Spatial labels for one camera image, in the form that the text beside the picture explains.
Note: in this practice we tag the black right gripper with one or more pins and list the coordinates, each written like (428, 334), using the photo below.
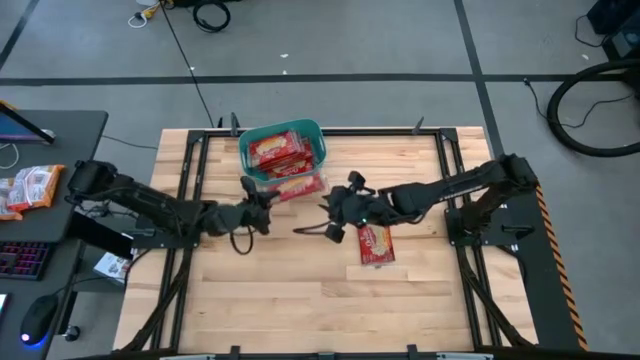
(355, 207)

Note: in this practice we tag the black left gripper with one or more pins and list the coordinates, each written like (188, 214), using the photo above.
(255, 217)

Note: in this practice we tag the red popcorn bag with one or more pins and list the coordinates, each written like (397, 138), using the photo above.
(376, 245)
(296, 169)
(302, 186)
(275, 147)

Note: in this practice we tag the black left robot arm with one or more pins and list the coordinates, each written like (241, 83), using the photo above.
(150, 202)

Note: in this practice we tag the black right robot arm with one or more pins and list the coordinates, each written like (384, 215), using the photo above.
(440, 192)

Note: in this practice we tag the teal plastic basket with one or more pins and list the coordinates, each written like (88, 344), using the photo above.
(244, 150)

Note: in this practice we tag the white printed booklet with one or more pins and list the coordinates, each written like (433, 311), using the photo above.
(114, 265)

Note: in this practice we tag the black office desk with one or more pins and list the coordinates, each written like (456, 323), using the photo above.
(75, 135)

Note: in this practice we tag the black mat with hazard stripe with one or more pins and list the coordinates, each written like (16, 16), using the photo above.
(540, 280)

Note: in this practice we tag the orange white snack bag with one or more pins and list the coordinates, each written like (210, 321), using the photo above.
(6, 205)
(37, 185)

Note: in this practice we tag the black round knob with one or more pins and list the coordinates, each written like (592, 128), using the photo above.
(72, 333)

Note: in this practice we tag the large black hoop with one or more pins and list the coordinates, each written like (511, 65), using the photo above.
(555, 95)

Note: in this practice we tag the black backlit keyboard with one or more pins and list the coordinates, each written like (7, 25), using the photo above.
(22, 260)

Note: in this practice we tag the tilted computer monitor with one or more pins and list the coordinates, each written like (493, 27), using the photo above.
(20, 127)

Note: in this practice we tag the black computer mouse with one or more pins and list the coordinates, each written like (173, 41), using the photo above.
(39, 320)

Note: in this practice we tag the black equipment box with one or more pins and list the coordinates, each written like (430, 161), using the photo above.
(617, 15)

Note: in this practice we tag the black table frame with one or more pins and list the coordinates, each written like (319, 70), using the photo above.
(350, 132)

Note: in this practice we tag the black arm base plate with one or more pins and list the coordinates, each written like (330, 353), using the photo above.
(500, 235)
(160, 241)

